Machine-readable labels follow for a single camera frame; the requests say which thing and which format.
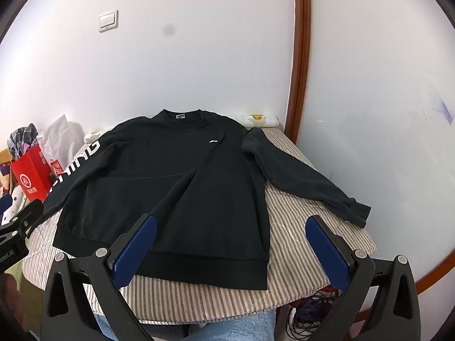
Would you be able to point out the black sweatshirt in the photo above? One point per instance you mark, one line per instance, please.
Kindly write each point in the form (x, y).
(170, 184)

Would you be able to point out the plaid cloth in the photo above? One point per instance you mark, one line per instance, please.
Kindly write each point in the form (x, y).
(21, 138)

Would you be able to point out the blue fleece cloth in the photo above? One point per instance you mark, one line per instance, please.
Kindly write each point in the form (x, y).
(241, 326)

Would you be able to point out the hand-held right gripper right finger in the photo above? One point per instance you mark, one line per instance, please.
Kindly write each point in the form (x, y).
(325, 252)

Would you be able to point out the white light switch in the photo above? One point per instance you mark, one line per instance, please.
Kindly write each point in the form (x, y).
(108, 21)

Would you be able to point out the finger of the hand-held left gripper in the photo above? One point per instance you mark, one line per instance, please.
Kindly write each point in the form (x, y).
(30, 211)

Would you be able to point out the red paper bag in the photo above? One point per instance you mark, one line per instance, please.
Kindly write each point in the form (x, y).
(30, 177)

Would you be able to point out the striped quilt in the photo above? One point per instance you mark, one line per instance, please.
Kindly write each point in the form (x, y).
(295, 216)

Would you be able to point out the brown wooden frame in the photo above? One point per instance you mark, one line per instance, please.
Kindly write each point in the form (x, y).
(300, 42)

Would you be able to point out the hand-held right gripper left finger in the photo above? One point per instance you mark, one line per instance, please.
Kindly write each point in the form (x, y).
(137, 245)

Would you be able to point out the white shopping bag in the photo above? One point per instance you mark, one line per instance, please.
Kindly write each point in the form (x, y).
(64, 138)

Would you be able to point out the white dotted cloth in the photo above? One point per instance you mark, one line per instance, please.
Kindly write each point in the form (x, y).
(16, 199)

